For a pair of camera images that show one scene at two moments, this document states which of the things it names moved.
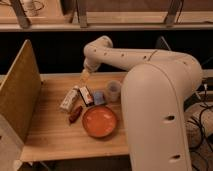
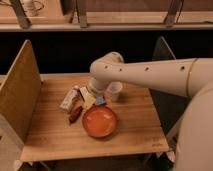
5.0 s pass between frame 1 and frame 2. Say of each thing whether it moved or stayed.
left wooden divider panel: stayed
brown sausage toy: stayed
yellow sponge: moved
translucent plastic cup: stayed
